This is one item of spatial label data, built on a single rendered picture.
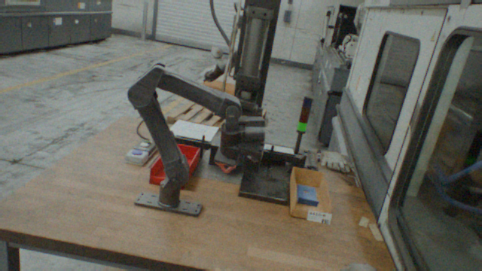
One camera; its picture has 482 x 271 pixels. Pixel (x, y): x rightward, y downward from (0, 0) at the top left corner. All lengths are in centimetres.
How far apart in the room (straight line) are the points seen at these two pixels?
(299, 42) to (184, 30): 317
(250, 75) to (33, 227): 83
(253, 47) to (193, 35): 963
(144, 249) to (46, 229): 26
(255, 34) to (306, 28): 923
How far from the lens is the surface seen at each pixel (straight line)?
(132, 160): 146
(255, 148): 113
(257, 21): 139
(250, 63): 140
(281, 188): 139
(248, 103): 141
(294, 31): 1062
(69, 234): 110
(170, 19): 1118
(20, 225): 116
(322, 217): 128
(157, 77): 103
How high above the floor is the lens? 153
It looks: 20 degrees down
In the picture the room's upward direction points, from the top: 10 degrees clockwise
